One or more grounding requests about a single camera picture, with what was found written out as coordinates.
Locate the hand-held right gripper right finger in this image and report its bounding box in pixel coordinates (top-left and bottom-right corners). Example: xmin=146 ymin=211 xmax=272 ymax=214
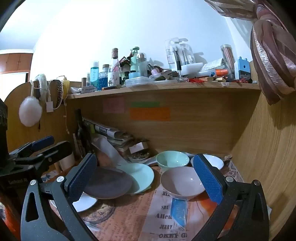
xmin=193 ymin=153 xmax=270 ymax=241

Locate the clear jar of sticks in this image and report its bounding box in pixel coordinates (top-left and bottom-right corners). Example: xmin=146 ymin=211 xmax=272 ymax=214
xmin=220 ymin=44 xmax=236 ymax=72

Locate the light green bowl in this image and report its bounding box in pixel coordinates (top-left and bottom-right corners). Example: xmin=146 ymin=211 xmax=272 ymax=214
xmin=156 ymin=151 xmax=190 ymax=173

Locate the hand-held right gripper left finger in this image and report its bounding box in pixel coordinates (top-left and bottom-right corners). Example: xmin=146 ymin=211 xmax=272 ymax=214
xmin=20 ymin=153 xmax=99 ymax=241

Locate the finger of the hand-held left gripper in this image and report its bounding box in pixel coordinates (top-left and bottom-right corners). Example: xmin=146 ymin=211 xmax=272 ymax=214
xmin=9 ymin=136 xmax=55 ymax=158
xmin=14 ymin=141 xmax=73 ymax=169

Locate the glass bottle with blue liquid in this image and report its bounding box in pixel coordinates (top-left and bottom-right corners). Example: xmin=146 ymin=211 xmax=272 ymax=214
xmin=98 ymin=64 xmax=111 ymax=91

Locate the stack of papers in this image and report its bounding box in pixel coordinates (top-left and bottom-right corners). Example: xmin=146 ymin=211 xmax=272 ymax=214
xmin=82 ymin=117 xmax=134 ymax=153

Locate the white bowl with black dots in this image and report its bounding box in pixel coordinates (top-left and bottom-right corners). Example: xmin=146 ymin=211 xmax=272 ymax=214
xmin=191 ymin=154 xmax=225 ymax=171

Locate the green sticky note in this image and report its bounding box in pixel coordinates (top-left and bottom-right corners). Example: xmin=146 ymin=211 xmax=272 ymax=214
xmin=130 ymin=101 xmax=160 ymax=108

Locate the wooden wall cabinet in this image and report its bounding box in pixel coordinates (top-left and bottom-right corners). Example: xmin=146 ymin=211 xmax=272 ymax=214
xmin=0 ymin=49 xmax=34 ymax=75

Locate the pinkish grey bowl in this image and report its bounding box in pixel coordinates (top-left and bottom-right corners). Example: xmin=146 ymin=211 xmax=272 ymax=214
xmin=160 ymin=166 xmax=206 ymax=201

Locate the orange sticky note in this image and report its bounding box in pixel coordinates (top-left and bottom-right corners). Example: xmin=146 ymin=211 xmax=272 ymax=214
xmin=129 ymin=107 xmax=171 ymax=121

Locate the small patterned dish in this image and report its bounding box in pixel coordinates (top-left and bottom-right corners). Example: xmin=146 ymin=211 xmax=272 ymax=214
xmin=128 ymin=153 xmax=149 ymax=163

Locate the clear blister pack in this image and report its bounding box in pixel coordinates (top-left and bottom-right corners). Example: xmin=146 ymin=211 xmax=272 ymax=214
xmin=165 ymin=37 xmax=196 ymax=72

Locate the tall blue liquid bottle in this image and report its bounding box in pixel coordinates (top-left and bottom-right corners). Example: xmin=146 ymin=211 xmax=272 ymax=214
xmin=90 ymin=61 xmax=100 ymax=90

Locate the dark glass bottle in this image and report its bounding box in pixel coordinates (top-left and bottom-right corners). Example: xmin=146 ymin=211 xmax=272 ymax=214
xmin=74 ymin=109 xmax=93 ymax=160

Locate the white ceramic spoon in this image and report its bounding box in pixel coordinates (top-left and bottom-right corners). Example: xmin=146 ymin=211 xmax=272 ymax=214
xmin=142 ymin=156 xmax=160 ymax=165

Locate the brown curtain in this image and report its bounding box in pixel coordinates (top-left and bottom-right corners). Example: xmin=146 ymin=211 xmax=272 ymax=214
xmin=205 ymin=0 xmax=296 ymax=106

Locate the white paper sheet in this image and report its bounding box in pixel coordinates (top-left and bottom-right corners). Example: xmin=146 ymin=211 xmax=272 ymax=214
xmin=91 ymin=136 xmax=132 ymax=167

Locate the green cosmetic bottle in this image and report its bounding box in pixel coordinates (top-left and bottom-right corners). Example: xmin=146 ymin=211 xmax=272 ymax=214
xmin=129 ymin=47 xmax=141 ymax=79

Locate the light green plate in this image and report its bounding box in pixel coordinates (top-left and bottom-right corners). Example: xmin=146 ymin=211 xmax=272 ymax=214
xmin=118 ymin=163 xmax=155 ymax=194

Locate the printed newspaper sheet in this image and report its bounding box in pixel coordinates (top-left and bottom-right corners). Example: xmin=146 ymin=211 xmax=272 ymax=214
xmin=42 ymin=160 xmax=245 ymax=241

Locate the clear bottle with foil top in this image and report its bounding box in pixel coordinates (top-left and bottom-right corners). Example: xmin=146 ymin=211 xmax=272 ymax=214
xmin=108 ymin=48 xmax=122 ymax=87

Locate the orange cloth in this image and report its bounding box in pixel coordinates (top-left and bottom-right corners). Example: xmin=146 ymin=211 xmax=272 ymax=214
xmin=0 ymin=192 xmax=23 ymax=239

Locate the clear bottle with silver cap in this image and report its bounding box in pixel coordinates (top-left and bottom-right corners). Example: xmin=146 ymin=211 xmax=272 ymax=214
xmin=137 ymin=52 xmax=148 ymax=78

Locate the small white cardboard box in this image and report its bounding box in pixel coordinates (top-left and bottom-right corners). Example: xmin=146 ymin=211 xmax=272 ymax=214
xmin=129 ymin=141 xmax=149 ymax=154

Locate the white plate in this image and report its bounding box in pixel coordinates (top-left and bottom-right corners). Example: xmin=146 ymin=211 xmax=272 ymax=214
xmin=50 ymin=192 xmax=99 ymax=213

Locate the clear plastic storage box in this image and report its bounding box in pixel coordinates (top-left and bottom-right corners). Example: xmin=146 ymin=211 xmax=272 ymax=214
xmin=125 ymin=76 xmax=152 ymax=88

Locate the dark grey plate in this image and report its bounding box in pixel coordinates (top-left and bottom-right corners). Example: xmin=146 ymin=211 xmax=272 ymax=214
xmin=83 ymin=166 xmax=133 ymax=200

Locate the pink sticky note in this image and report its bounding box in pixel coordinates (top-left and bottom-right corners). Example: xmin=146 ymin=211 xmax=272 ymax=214
xmin=103 ymin=97 xmax=126 ymax=114

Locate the blue pencil sharpener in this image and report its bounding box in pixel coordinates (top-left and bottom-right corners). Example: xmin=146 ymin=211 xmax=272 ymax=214
xmin=234 ymin=56 xmax=251 ymax=80

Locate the white cup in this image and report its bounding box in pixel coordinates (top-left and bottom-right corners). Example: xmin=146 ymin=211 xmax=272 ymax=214
xmin=59 ymin=153 xmax=75 ymax=171

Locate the white plastic box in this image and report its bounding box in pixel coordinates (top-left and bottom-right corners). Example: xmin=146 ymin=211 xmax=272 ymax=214
xmin=181 ymin=62 xmax=204 ymax=77

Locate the yellow hanging charm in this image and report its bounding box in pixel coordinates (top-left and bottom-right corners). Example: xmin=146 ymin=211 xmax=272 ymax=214
xmin=62 ymin=77 xmax=70 ymax=95

